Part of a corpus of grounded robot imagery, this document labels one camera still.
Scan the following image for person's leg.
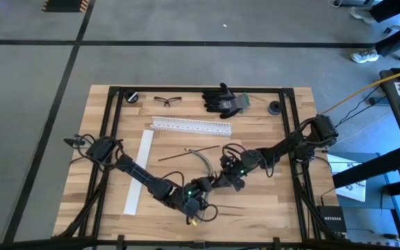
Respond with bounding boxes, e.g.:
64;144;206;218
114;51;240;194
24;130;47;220
374;17;400;58
368;0;400;24

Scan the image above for person's shoe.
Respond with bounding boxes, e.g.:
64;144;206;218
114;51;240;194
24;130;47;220
349;6;376;24
350;47;380;65

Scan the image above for black tape roll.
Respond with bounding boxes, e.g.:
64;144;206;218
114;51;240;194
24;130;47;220
124;89;140;104

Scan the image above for black Netgear switch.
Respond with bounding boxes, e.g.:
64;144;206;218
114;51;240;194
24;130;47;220
316;204;349;234

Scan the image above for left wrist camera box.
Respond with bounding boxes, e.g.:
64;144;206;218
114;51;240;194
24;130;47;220
182;196;203;226

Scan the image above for white printed paper sheet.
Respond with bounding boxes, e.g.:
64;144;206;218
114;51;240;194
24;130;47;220
326;152;367;203

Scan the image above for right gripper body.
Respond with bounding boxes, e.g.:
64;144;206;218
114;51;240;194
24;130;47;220
220;152;262;176

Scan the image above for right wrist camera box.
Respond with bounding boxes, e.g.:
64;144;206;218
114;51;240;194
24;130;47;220
229;175;247;192

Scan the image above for thin black floor cable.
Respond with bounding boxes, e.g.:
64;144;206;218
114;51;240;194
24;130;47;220
335;85;388;128

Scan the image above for clear safety glasses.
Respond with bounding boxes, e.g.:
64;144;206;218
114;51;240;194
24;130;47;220
153;96;183;108

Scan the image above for white slotted cable tray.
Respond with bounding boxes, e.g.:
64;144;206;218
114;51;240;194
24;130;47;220
150;115;233;137

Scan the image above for black grey work glove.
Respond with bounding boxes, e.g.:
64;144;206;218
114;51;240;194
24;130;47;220
201;82;252;114
205;103;244;120

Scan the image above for white tray cover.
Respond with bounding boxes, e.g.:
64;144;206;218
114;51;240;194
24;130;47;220
122;129;155;216

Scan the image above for yellow extension cord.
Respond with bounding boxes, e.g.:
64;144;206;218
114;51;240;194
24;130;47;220
319;65;400;117

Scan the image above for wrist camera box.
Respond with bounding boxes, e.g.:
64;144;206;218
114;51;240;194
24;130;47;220
182;196;203;226
229;175;247;192

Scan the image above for black orange striped mat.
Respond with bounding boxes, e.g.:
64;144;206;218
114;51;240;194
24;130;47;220
42;0;90;13

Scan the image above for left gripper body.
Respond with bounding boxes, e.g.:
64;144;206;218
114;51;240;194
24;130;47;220
190;176;217;196

